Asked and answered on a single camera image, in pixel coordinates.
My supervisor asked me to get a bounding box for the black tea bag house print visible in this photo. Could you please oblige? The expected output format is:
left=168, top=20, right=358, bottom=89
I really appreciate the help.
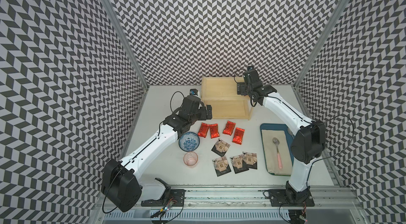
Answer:
left=211, top=139, right=230, bottom=157
left=212, top=156, right=231, bottom=177
left=243, top=152, right=258, bottom=170
left=230, top=154, right=249, bottom=174

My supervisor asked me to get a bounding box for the pink translucent cup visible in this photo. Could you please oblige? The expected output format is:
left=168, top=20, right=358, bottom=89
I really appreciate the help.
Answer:
left=183, top=151, right=199, bottom=168

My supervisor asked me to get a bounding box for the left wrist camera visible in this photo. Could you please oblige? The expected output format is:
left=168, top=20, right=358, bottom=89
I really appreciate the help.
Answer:
left=189, top=89, right=199, bottom=96

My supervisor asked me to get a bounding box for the red tea bag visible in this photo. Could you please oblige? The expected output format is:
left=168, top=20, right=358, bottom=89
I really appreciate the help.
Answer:
left=198, top=123, right=209, bottom=138
left=209, top=124, right=220, bottom=138
left=232, top=127, right=245, bottom=145
left=223, top=120, right=236, bottom=135

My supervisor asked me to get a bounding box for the blue patterned ceramic bowl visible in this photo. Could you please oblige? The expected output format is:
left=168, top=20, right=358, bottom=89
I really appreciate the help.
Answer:
left=179, top=132, right=200, bottom=152

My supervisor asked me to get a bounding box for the pink handled metal spoon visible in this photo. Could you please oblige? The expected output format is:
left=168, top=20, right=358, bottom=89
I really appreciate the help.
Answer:
left=272, top=137, right=283, bottom=170

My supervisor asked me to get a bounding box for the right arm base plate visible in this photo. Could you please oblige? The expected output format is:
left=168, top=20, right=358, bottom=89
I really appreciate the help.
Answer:
left=266, top=189, right=315, bottom=207

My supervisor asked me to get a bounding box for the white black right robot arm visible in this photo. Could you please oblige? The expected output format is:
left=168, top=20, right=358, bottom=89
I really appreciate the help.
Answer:
left=237, top=66, right=326, bottom=201

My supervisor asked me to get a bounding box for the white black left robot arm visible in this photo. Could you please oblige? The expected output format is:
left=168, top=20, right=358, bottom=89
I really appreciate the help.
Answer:
left=100, top=94, right=213, bottom=212

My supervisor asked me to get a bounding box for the teal tray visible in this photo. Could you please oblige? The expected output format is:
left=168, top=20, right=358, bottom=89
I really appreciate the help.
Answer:
left=260, top=124, right=294, bottom=163

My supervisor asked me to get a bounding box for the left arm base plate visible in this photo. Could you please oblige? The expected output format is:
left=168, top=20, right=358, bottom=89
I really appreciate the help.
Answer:
left=141, top=189, right=186, bottom=207

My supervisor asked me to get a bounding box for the light wooden two-tier shelf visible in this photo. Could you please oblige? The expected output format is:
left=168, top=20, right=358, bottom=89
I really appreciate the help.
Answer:
left=202, top=77, right=252, bottom=120

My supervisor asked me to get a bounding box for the aluminium mounting rail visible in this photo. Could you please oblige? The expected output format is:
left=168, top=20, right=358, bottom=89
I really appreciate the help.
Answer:
left=88, top=186, right=370, bottom=224

